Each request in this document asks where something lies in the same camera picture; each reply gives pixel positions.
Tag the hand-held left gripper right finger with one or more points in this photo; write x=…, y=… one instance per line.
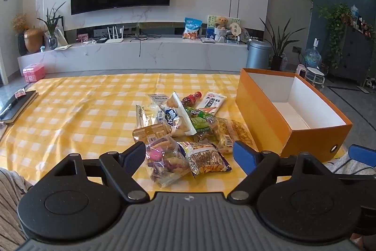
x=243, y=156

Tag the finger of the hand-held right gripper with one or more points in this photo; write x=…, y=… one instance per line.
x=362, y=153

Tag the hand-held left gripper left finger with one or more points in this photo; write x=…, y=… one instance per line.
x=135, y=154

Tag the clear packet of yellow crackers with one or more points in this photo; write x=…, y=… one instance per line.
x=233, y=133

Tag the yellow cake tray packet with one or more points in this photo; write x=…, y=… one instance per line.
x=149, y=133

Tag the clear packet of colourful candies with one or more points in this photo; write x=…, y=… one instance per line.
x=164, y=164

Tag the brown printed snack packet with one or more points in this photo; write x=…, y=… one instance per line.
x=205, y=159

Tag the clear packet of white sticks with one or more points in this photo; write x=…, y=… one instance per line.
x=146, y=115

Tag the orange cardboard box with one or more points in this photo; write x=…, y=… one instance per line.
x=264, y=118

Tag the green snack packet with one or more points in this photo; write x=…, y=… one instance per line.
x=201, y=123

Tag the white and blue bread packet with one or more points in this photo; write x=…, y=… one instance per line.
x=176, y=117

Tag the white packet with orange sticks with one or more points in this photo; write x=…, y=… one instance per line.
x=212, y=102

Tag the small red-capped bottle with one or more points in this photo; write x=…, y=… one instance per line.
x=192, y=98

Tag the yellow checked tablecloth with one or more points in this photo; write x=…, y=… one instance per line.
x=88, y=121

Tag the white round stool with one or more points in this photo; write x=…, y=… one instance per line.
x=314, y=74

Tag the grey drawer cabinet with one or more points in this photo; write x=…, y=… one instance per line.
x=355, y=57

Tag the white marble television console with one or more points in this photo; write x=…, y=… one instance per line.
x=132, y=52

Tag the grey metal trash can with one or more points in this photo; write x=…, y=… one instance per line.
x=258, y=54

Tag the blue water jug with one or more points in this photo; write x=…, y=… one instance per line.
x=312, y=55

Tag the potted long-leaf plant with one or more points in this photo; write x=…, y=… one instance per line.
x=279, y=45

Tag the white router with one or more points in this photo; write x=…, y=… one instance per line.
x=114, y=38

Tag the black notebook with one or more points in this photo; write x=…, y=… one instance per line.
x=20, y=105

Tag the round paper fan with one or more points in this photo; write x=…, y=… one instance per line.
x=236, y=29

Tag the pink photo card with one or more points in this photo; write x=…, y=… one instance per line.
x=82, y=38

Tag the bottles on cabinet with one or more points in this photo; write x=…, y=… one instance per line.
x=362, y=23

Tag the pink storage box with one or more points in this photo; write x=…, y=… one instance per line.
x=33, y=73

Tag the small red wrapper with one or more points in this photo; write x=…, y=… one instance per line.
x=20, y=93

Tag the blue and white carton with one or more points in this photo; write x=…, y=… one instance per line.
x=210, y=29

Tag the brown teddy bear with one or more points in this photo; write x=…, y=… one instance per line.
x=221, y=26

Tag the trailing ivy plant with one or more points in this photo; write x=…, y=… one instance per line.
x=335, y=21

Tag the black pen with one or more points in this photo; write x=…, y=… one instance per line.
x=8, y=109

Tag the person's striped clothing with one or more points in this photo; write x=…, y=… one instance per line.
x=11, y=209

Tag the blue snack bag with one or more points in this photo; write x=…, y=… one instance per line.
x=192, y=29

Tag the green plant in glass vase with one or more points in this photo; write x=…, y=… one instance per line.
x=53, y=30

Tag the brown round vase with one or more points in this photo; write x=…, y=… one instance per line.
x=33, y=40

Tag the dried flowers in dark vase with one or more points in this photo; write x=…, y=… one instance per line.
x=20, y=26

